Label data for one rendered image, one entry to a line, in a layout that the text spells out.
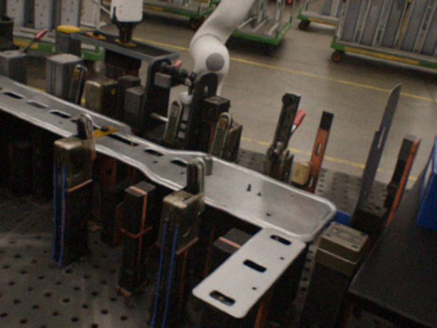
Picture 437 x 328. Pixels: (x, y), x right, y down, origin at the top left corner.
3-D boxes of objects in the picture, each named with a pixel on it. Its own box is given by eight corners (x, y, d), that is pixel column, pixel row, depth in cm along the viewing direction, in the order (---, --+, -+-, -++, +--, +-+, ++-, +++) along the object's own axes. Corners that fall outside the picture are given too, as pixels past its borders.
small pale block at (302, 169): (267, 279, 142) (294, 161, 127) (272, 273, 145) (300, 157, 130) (278, 285, 141) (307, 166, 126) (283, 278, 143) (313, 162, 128)
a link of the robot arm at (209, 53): (215, 95, 197) (223, 33, 187) (225, 112, 181) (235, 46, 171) (185, 94, 194) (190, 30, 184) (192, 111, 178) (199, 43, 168)
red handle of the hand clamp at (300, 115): (268, 148, 132) (295, 107, 139) (269, 153, 134) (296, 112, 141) (283, 153, 130) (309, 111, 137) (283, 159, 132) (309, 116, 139)
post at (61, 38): (52, 143, 202) (53, 31, 183) (66, 138, 208) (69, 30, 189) (66, 149, 198) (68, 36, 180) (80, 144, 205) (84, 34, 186)
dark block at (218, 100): (186, 224, 162) (203, 99, 144) (198, 217, 167) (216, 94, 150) (199, 231, 160) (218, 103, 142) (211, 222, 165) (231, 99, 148)
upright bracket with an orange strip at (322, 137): (281, 276, 144) (322, 110, 124) (283, 274, 145) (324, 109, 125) (291, 280, 143) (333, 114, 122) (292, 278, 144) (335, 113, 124)
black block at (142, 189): (105, 293, 128) (112, 191, 116) (132, 273, 136) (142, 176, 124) (130, 307, 124) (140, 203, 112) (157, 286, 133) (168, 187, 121)
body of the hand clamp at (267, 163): (242, 262, 148) (265, 152, 133) (253, 252, 153) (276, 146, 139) (261, 271, 145) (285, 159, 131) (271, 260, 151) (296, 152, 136)
